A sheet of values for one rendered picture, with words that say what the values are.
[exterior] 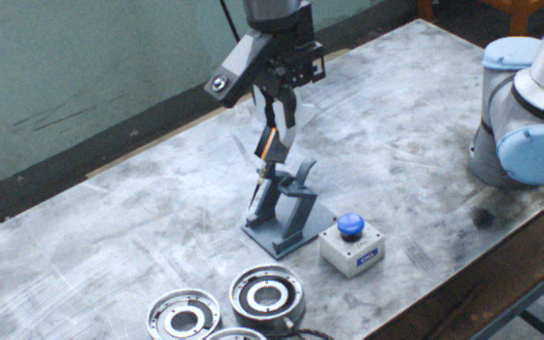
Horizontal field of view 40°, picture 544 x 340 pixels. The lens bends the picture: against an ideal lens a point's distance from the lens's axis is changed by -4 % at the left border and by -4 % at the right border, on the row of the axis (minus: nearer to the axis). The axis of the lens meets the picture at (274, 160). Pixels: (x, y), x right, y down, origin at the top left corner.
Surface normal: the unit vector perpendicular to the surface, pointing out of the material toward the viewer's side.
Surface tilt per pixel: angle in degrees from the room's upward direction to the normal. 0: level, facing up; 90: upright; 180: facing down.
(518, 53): 8
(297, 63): 90
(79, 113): 90
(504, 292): 0
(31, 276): 0
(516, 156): 97
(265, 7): 90
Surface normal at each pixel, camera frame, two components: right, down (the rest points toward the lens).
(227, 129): -0.11, -0.78
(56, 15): 0.58, 0.45
